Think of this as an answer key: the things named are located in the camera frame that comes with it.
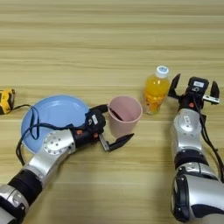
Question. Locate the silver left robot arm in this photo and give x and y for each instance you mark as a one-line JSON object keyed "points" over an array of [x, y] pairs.
{"points": [[49, 154]]}

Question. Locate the orange juice bottle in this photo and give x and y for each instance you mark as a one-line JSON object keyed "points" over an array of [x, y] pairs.
{"points": [[156, 90]]}

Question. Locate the yellow black tape measure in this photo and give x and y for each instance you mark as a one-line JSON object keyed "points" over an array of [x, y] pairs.
{"points": [[6, 100]]}

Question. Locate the dark stick inside cup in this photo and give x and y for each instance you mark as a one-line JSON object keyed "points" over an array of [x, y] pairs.
{"points": [[116, 114]]}

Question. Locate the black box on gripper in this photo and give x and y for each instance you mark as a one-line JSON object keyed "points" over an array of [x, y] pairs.
{"points": [[198, 84], [94, 119]]}

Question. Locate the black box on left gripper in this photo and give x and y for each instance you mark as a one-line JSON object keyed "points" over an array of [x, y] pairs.
{"points": [[94, 119]]}

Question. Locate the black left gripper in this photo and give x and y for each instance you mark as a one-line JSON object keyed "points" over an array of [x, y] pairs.
{"points": [[84, 137]]}

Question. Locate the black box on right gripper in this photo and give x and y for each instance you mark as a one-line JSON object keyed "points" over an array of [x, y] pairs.
{"points": [[198, 84]]}

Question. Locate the blue round plate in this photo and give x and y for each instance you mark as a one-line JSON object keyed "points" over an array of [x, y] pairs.
{"points": [[61, 112]]}

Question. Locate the pink plastic cup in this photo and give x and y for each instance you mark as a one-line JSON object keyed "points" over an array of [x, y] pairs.
{"points": [[124, 127]]}

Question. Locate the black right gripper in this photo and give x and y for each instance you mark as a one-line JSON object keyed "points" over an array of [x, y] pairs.
{"points": [[189, 102]]}

